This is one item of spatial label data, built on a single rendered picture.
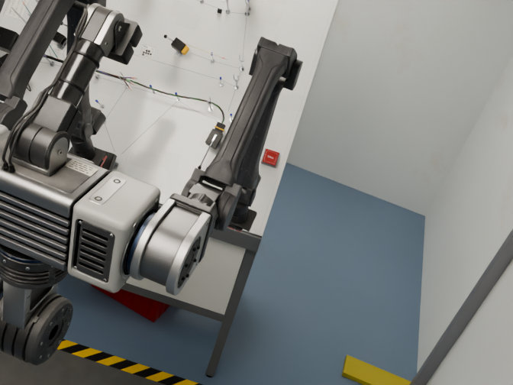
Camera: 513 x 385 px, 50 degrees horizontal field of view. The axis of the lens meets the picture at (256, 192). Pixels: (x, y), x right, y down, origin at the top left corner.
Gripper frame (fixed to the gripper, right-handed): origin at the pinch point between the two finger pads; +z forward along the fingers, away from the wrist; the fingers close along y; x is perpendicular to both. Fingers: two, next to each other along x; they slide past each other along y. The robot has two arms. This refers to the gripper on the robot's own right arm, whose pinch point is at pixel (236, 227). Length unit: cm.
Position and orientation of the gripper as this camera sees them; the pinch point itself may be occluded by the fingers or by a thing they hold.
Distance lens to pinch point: 171.2
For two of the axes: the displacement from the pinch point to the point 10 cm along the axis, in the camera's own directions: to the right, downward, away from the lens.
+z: -0.8, 4.6, 8.8
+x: -3.7, 8.1, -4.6
